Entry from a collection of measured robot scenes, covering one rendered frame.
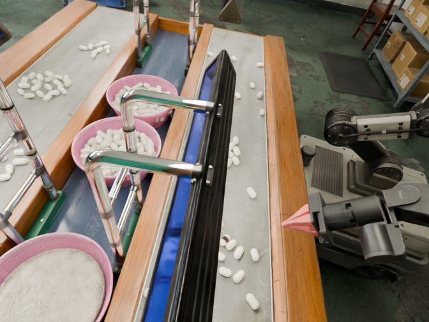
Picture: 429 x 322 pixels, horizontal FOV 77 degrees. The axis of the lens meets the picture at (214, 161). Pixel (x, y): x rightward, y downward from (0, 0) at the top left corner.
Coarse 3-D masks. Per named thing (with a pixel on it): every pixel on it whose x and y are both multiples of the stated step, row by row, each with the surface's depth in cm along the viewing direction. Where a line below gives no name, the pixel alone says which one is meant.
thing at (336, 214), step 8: (320, 200) 59; (320, 208) 57; (328, 208) 57; (336, 208) 56; (344, 208) 55; (320, 216) 56; (328, 216) 56; (336, 216) 55; (344, 216) 55; (352, 216) 54; (320, 224) 56; (328, 224) 56; (336, 224) 56; (344, 224) 55; (352, 224) 55; (320, 232) 54; (328, 232) 56; (328, 240) 56
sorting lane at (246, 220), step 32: (224, 32) 159; (256, 64) 138; (256, 96) 119; (256, 128) 104; (256, 160) 93; (256, 192) 84; (160, 224) 72; (224, 224) 75; (256, 224) 76; (224, 288) 64; (256, 288) 65; (224, 320) 59; (256, 320) 60
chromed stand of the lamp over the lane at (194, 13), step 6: (192, 0) 109; (198, 0) 123; (192, 6) 111; (198, 6) 125; (192, 12) 113; (198, 12) 127; (192, 18) 114; (198, 18) 129; (192, 24) 116; (198, 24) 132; (192, 30) 118; (192, 36) 121; (192, 42) 123; (192, 48) 125; (192, 54) 141; (186, 60) 129; (186, 66) 131; (186, 72) 132
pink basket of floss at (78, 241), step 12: (36, 240) 63; (48, 240) 64; (60, 240) 65; (72, 240) 65; (84, 240) 65; (12, 252) 60; (36, 252) 64; (96, 252) 64; (12, 264) 61; (108, 264) 61; (0, 276) 59; (108, 276) 61; (108, 288) 60; (108, 300) 56
